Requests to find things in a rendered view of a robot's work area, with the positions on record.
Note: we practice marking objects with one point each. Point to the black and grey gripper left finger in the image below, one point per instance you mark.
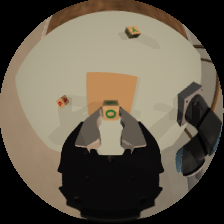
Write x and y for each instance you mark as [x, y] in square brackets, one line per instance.
[84, 137]

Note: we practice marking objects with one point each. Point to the tan letter block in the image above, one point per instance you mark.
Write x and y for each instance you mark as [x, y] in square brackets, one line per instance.
[132, 32]
[110, 110]
[62, 101]

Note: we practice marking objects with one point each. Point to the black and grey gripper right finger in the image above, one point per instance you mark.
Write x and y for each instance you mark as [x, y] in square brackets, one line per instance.
[135, 136]

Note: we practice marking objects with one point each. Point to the orange flat mat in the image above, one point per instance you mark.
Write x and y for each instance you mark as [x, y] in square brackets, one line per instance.
[110, 86]

